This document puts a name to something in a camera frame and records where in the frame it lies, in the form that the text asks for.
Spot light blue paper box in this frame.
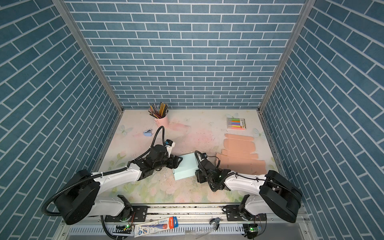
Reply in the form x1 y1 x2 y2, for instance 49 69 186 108
173 153 199 181

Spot pink paper box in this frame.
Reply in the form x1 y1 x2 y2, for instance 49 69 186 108
216 134 267 175

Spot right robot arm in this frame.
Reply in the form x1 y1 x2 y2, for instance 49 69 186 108
196 158 303 223

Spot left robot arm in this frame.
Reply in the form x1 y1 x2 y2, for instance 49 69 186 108
41 145 183 225

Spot pink pencil bucket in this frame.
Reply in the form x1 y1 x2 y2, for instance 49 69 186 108
154 116 170 128

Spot small metal clip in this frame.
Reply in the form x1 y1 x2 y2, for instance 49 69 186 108
209 217 222 231

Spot bundle of coloured pencils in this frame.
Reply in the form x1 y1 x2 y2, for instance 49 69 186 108
148 102 169 119

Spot pack of coloured markers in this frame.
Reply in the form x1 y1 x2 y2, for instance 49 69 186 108
227 118 247 130

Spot red blue white package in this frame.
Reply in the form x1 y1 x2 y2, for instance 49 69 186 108
134 217 179 238

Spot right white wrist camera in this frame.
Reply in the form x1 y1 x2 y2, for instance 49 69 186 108
198 153 211 170

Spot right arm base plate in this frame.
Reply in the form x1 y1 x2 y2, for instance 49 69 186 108
222 205 267 222

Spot aluminium mounting rail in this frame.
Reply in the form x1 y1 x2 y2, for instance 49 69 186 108
54 204 317 240

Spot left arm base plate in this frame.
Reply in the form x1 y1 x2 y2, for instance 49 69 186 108
104 206 149 223

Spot left black corrugated cable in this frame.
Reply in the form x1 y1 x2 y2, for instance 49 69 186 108
41 125 166 217

